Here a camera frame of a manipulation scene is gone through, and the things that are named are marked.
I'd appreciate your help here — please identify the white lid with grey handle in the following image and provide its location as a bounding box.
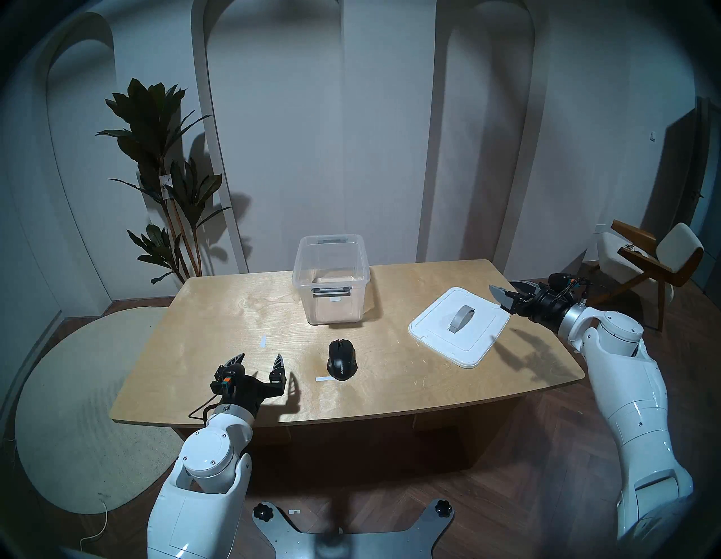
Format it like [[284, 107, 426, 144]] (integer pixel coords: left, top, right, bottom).
[[408, 286, 511, 369]]

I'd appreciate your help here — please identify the black computer mouse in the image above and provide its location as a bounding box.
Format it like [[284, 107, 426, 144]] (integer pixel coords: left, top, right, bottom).
[[327, 338, 358, 381]]

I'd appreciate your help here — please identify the tall dark green plant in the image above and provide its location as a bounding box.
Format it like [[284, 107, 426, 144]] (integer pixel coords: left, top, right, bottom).
[[96, 78, 232, 285]]

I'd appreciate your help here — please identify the round beige rug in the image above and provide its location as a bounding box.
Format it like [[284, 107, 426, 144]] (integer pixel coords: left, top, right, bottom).
[[15, 307, 186, 514]]

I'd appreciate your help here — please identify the thin white floor cable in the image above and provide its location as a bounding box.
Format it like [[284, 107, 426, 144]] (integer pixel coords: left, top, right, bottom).
[[79, 496, 109, 553]]

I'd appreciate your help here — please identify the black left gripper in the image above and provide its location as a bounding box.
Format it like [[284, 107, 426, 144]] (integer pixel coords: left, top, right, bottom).
[[210, 353, 288, 421]]

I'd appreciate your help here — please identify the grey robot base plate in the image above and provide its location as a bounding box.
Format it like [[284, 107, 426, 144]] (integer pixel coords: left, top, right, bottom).
[[252, 499, 455, 559]]

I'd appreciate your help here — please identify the wooden armchair with white cushions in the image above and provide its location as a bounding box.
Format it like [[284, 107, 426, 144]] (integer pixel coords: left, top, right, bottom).
[[591, 220, 705, 333]]

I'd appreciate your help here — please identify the clear plastic storage container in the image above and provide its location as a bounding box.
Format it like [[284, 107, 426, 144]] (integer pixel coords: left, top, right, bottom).
[[291, 234, 371, 326]]

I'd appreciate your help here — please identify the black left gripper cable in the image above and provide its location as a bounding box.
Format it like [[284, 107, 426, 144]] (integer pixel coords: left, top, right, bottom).
[[189, 394, 226, 422]]

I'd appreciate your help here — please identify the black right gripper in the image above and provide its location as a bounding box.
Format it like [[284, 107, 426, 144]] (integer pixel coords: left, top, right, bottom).
[[488, 279, 576, 334]]

